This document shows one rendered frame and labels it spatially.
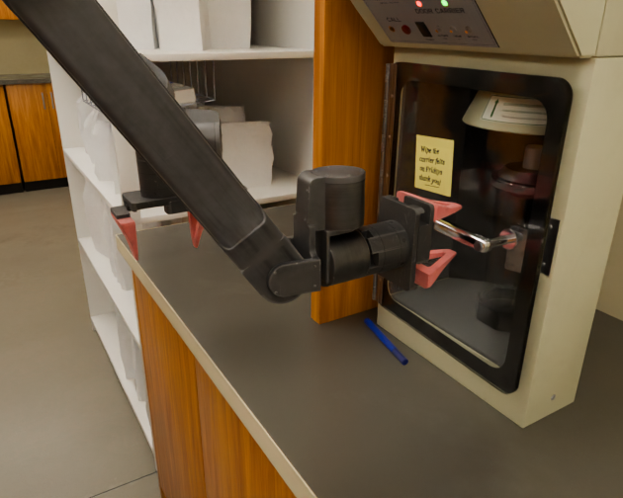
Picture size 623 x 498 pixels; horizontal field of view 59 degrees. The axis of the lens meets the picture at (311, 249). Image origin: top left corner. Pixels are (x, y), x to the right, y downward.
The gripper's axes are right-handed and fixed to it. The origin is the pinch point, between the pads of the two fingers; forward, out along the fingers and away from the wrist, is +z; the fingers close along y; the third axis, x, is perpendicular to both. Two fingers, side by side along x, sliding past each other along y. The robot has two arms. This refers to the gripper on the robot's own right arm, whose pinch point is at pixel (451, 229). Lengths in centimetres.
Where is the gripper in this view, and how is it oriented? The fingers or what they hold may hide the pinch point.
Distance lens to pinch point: 71.3
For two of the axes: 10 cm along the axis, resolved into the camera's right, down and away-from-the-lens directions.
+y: 0.1, -9.2, -3.8
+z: 8.6, -1.9, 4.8
